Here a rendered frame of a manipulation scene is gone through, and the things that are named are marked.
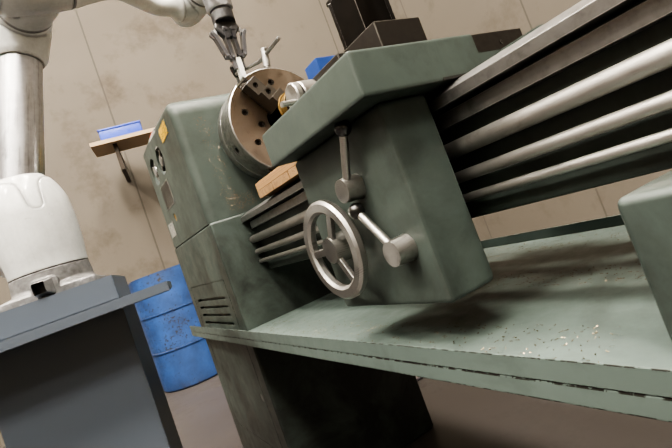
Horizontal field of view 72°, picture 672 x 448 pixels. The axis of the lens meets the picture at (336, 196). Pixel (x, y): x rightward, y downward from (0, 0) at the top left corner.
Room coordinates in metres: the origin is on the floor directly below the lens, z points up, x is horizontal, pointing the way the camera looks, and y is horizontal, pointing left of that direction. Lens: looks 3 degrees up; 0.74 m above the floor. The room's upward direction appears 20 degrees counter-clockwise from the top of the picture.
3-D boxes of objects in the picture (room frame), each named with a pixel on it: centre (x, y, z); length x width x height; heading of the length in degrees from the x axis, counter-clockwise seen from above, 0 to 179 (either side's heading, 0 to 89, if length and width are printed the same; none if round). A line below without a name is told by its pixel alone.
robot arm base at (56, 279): (0.98, 0.63, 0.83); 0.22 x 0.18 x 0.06; 21
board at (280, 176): (1.14, -0.05, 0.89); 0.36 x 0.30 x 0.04; 121
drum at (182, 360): (3.63, 1.45, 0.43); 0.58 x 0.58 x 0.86
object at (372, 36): (0.83, -0.14, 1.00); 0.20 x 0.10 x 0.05; 31
